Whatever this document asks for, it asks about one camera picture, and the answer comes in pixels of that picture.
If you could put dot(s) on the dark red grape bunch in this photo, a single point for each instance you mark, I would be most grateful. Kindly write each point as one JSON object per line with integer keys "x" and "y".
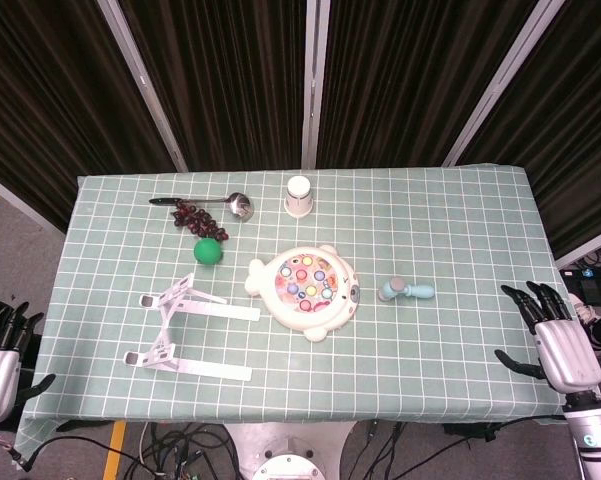
{"x": 195, "y": 220}

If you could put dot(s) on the green ball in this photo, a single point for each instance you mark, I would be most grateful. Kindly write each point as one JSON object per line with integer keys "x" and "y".
{"x": 208, "y": 252}

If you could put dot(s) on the silver aluminium frame post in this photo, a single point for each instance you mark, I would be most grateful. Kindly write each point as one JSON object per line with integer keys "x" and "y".
{"x": 314, "y": 80}
{"x": 587, "y": 252}
{"x": 145, "y": 90}
{"x": 500, "y": 85}

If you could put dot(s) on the black box blue label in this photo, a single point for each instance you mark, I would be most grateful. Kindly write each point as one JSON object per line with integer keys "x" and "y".
{"x": 587, "y": 274}

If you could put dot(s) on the light blue toy hammer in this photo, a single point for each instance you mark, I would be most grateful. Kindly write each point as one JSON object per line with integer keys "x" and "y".
{"x": 415, "y": 290}

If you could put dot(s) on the white whack-a-mole toy game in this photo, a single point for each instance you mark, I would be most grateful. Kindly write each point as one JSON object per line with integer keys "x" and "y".
{"x": 305, "y": 285}

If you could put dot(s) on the white folding laptop stand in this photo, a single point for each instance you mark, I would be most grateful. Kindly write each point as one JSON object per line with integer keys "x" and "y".
{"x": 180, "y": 310}

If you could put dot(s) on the green checkered tablecloth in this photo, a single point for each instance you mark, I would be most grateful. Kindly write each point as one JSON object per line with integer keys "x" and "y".
{"x": 380, "y": 375}

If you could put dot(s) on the white paper cup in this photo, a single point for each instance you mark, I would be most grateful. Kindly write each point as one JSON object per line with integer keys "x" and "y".
{"x": 299, "y": 197}

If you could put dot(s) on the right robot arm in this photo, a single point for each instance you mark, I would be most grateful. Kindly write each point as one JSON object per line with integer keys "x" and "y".
{"x": 592, "y": 435}

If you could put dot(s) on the dark pleated curtain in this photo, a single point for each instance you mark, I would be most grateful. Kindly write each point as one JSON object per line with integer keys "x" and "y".
{"x": 230, "y": 75}

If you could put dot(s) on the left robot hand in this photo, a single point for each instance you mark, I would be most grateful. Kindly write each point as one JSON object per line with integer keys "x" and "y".
{"x": 0, "y": 380}

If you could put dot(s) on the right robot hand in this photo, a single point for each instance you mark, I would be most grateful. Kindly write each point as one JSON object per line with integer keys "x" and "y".
{"x": 567, "y": 355}

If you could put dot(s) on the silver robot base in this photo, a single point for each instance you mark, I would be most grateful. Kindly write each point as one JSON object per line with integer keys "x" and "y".
{"x": 290, "y": 450}

